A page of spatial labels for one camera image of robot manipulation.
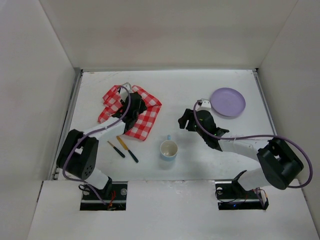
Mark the gold fork teal handle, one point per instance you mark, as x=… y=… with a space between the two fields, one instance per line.
x=116 y=149

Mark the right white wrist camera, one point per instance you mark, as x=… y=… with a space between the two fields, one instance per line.
x=204 y=104

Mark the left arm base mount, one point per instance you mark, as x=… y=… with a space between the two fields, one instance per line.
x=114 y=198

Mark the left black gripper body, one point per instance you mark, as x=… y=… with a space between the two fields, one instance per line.
x=136 y=100

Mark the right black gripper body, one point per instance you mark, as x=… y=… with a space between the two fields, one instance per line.
x=191 y=121

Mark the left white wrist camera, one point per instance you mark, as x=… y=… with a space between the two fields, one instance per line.
x=125 y=90

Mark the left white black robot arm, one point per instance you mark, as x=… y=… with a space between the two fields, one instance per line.
x=78 y=155

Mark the aluminium table edge rail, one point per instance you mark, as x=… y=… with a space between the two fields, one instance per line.
x=258 y=82

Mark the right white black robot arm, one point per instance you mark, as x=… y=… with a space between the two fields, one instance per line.
x=279 y=165

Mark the light blue mug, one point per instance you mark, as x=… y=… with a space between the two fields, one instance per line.
x=168 y=149

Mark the red white checkered cloth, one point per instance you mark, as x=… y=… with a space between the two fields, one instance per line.
x=146 y=119

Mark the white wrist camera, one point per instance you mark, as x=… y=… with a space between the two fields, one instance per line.
x=204 y=104
x=125 y=90

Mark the gold knife teal handle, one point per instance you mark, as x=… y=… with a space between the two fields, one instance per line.
x=127 y=149

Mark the lilac round plate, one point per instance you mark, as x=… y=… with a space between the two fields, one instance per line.
x=228 y=102

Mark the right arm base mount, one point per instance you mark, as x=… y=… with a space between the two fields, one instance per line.
x=231 y=195

